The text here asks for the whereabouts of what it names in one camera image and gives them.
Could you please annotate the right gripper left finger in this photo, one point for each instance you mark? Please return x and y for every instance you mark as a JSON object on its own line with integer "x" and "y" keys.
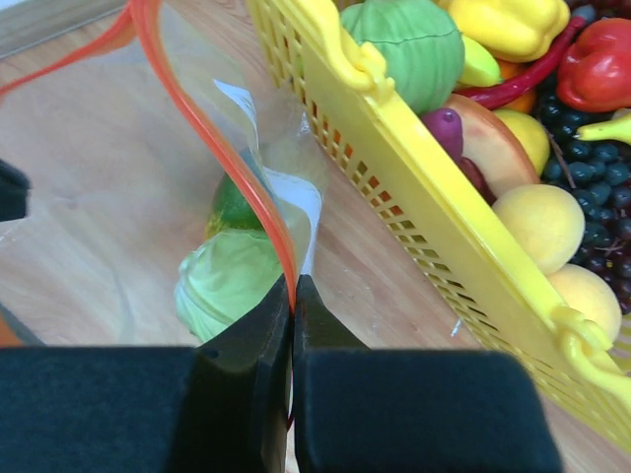
{"x": 220, "y": 407}

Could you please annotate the green orange mango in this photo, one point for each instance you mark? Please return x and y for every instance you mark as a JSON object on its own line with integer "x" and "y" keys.
{"x": 230, "y": 210}

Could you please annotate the purple sweet potato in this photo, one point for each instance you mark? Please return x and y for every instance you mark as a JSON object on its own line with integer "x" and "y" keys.
{"x": 446, "y": 127}

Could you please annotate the peach fruit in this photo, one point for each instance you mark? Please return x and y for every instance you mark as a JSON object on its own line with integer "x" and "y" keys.
{"x": 546, "y": 221}
{"x": 586, "y": 292}

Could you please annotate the dark grapes bunch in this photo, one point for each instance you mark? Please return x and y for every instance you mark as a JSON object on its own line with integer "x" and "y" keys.
{"x": 597, "y": 174}

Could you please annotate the green cabbage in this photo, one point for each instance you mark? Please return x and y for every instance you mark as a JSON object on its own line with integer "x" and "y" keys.
{"x": 223, "y": 279}

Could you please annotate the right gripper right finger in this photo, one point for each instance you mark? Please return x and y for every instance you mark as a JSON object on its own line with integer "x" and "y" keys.
{"x": 358, "y": 409}

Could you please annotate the red bell pepper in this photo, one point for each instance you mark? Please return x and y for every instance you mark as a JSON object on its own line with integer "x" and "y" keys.
{"x": 594, "y": 75}

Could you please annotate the apple slice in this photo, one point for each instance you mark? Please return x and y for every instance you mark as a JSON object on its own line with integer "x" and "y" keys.
{"x": 492, "y": 147}

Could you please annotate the green guava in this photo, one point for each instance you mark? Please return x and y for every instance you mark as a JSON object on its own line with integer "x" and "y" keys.
{"x": 420, "y": 42}

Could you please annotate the clear zip top bag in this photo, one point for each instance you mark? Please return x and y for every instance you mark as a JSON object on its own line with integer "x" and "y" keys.
{"x": 125, "y": 141}

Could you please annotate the yellow plastic basket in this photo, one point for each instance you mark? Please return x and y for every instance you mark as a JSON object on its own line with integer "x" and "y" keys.
{"x": 438, "y": 217}

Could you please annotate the yellow banana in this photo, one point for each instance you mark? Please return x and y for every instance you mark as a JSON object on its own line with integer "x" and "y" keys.
{"x": 480, "y": 68}

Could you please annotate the red chili pepper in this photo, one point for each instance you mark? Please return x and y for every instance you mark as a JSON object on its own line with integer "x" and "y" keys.
{"x": 500, "y": 95}

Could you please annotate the yellow bell pepper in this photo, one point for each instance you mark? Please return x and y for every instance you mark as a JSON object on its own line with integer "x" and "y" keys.
{"x": 512, "y": 30}

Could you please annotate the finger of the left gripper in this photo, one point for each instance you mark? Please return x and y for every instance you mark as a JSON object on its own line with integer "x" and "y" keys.
{"x": 15, "y": 189}

